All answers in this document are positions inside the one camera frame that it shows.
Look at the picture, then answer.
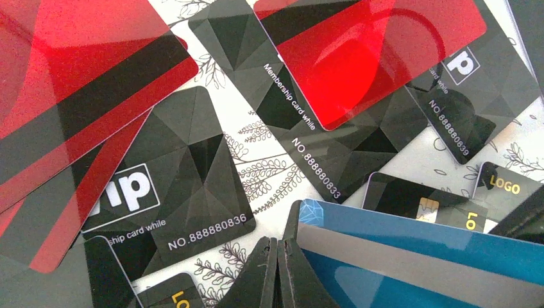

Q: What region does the black logo card bottom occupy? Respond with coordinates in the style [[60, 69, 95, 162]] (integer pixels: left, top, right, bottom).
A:
[[137, 273, 205, 308]]

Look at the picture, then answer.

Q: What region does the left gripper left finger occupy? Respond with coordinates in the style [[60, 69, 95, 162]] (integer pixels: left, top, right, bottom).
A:
[[216, 237, 278, 307]]

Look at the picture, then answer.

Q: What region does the blue card with grey stripe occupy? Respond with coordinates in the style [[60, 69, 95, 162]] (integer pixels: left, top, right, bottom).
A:
[[293, 199, 543, 307]]

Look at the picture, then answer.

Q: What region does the red card top centre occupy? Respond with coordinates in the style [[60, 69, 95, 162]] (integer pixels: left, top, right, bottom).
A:
[[253, 0, 487, 130]]

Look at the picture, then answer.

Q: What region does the red card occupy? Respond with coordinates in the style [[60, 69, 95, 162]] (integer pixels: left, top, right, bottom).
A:
[[1, 1, 198, 210], [1, 112, 149, 276], [253, 0, 487, 130]]

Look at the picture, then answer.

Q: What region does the red card bottom left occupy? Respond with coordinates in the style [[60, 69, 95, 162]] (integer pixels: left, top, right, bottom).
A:
[[1, 112, 149, 276]]

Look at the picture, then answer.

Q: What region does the red card top left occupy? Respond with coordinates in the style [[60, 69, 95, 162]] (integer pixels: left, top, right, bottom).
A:
[[1, 1, 198, 210]]

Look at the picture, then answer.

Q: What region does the black vip card 836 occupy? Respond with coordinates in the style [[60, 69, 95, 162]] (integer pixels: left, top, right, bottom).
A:
[[82, 87, 256, 280]]

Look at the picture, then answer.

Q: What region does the black logo chip card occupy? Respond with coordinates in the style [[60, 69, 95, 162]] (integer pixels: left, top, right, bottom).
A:
[[362, 172, 488, 232]]

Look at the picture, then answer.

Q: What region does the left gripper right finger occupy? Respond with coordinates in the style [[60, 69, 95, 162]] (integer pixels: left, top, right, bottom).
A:
[[278, 200, 338, 308]]

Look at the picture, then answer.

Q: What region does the black logo card right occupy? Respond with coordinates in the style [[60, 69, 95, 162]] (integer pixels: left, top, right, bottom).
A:
[[473, 162, 543, 222]]

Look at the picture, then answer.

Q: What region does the black card left pile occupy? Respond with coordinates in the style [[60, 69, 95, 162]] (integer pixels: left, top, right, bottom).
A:
[[1, 236, 141, 307]]

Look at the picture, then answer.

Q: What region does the black vip card 839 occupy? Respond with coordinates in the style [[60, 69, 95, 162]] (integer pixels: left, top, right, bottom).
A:
[[405, 1, 541, 164]]

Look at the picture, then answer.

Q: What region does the black membership card 833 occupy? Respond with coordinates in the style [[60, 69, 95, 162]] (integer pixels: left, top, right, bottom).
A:
[[189, 1, 427, 203]]

